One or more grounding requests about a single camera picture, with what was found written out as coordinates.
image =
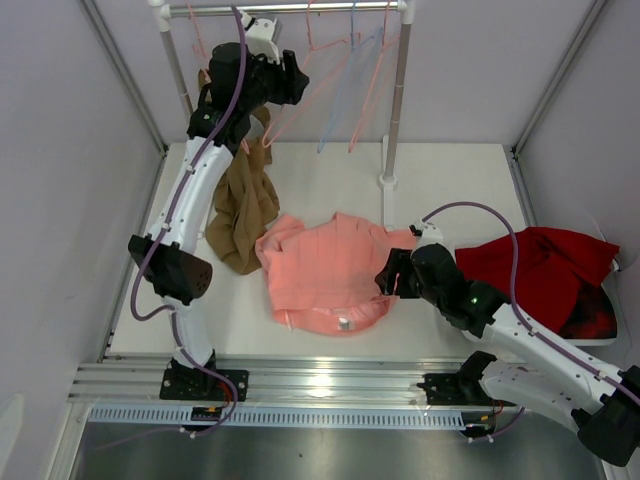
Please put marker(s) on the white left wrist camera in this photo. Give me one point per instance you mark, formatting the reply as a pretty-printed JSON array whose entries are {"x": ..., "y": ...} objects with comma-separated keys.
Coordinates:
[{"x": 261, "y": 36}]

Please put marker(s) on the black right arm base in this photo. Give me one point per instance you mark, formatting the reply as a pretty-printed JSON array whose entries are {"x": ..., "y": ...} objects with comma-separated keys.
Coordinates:
[{"x": 462, "y": 388}]

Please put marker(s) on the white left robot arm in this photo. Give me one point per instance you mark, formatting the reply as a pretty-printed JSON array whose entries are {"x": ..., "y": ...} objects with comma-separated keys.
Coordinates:
[{"x": 165, "y": 255}]

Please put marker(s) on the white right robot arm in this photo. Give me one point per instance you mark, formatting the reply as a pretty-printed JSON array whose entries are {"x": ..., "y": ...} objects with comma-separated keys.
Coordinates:
[{"x": 594, "y": 399}]

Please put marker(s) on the white garment rack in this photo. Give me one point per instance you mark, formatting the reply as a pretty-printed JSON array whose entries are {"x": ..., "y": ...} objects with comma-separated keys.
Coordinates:
[{"x": 164, "y": 12}]

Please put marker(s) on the blue wire hanger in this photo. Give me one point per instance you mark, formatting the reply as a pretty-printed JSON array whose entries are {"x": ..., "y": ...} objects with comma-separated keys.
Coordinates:
[{"x": 361, "y": 54}]

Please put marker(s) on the red garment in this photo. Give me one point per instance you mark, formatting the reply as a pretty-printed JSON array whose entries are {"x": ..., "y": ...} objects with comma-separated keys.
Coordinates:
[{"x": 552, "y": 264}]

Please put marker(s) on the tan brown skirt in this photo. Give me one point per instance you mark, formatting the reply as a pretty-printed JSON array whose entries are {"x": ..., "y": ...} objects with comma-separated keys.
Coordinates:
[{"x": 245, "y": 202}]

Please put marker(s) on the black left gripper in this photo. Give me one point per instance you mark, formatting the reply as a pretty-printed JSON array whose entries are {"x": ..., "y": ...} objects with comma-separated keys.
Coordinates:
[{"x": 290, "y": 82}]

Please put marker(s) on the aluminium mounting rail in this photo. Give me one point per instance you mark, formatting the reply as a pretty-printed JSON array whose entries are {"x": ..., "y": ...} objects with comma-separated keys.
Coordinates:
[{"x": 311, "y": 382}]

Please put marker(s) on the white slotted cable duct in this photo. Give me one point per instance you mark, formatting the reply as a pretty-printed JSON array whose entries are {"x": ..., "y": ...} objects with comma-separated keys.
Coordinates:
[{"x": 281, "y": 417}]

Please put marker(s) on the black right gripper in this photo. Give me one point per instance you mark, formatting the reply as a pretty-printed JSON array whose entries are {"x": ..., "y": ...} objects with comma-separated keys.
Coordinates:
[{"x": 398, "y": 262}]

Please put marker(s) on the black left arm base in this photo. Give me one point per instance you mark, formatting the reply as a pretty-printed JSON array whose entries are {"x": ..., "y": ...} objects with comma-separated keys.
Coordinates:
[{"x": 184, "y": 383}]

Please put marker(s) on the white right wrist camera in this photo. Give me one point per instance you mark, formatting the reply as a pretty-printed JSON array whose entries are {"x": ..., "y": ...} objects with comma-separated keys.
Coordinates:
[{"x": 426, "y": 233}]

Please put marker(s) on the white perforated basket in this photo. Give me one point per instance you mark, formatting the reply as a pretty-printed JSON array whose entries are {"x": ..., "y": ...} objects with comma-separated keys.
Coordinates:
[{"x": 592, "y": 321}]

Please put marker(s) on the pink skirt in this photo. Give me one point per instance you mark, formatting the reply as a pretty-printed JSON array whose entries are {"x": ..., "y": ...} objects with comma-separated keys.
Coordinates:
[{"x": 322, "y": 279}]

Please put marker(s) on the pink hanger holding tan skirt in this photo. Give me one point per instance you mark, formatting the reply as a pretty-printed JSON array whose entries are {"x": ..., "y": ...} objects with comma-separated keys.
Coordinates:
[{"x": 197, "y": 35}]

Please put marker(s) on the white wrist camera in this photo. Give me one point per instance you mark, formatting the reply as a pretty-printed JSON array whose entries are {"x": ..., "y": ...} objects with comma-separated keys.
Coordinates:
[
  {"x": 426, "y": 233},
  {"x": 261, "y": 36}
]

